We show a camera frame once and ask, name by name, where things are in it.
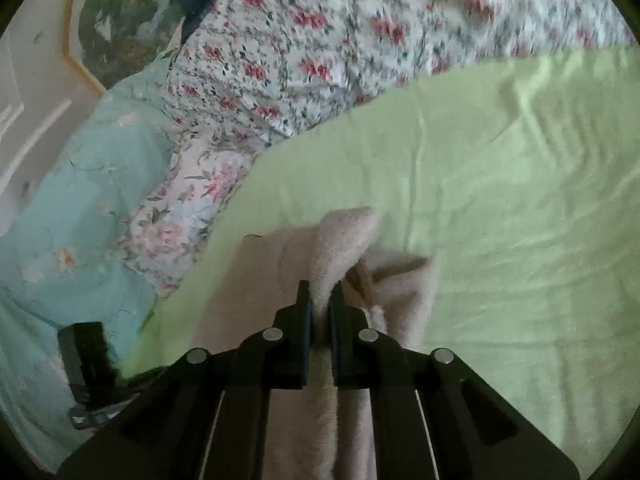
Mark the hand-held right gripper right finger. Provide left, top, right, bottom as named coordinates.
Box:
left=327, top=282, right=582, bottom=480

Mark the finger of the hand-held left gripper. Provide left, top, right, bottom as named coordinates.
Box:
left=56, top=322, right=123, bottom=401

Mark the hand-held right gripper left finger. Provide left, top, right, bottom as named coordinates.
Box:
left=57, top=280, right=316, bottom=480

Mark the beige knit sweater brown hem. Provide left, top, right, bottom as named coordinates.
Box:
left=192, top=205, right=438, bottom=480

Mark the teal floral blanket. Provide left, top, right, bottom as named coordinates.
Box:
left=0, top=55, right=201, bottom=473

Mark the pink floral ruffled pillow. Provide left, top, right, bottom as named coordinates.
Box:
left=122, top=135, right=273, bottom=297

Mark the light green bedsheet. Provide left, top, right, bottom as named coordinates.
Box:
left=120, top=47, right=640, bottom=466

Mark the white door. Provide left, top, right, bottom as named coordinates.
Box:
left=0, top=27, right=107, bottom=198

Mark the white red floral quilt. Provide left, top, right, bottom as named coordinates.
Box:
left=165, top=0, right=638, bottom=151

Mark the framed wall painting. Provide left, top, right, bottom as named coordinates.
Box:
left=62, top=0, right=188, bottom=93

